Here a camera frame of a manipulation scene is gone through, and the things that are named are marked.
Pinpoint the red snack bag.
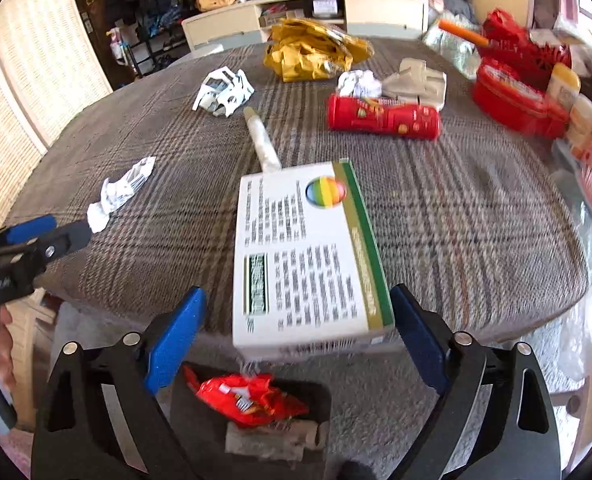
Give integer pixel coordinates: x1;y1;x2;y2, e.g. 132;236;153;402
181;364;309;429

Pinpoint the white pink-label bottle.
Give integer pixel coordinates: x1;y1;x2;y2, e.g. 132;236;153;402
565;94;592;159

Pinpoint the crumpled white paper ball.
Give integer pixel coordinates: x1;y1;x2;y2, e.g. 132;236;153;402
192;66;255;117

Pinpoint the beige carton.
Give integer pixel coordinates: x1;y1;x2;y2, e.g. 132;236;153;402
382;58;447;112

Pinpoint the crumpled white tissue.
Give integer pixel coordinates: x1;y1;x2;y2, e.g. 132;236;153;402
87;156;156;234

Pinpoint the red cylindrical can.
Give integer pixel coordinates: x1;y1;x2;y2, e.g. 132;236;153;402
326;94;441;141

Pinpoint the yellow paper bag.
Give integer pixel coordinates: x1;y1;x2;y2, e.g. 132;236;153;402
264;18;374;82

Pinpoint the grey plaid table cloth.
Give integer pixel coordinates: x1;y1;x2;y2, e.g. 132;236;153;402
6;39;589;346

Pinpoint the rolled paper tube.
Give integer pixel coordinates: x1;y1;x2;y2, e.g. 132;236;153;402
244;106;282;174

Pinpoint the red packaged goods box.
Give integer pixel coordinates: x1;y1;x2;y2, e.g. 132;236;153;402
472;58;569;140

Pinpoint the white green rainbow box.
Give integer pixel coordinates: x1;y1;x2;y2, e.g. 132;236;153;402
232;159;395;362

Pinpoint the grey trash bin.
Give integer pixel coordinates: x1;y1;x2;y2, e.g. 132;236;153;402
170;362;332;479

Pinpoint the white yellow-lid bottle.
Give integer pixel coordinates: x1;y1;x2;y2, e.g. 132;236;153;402
546;63;581;112

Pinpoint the beige TV cabinet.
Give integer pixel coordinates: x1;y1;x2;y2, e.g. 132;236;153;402
182;0;430;51

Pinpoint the small crumpled white wrapper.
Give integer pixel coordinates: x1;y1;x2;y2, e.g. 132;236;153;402
336;70;382;99

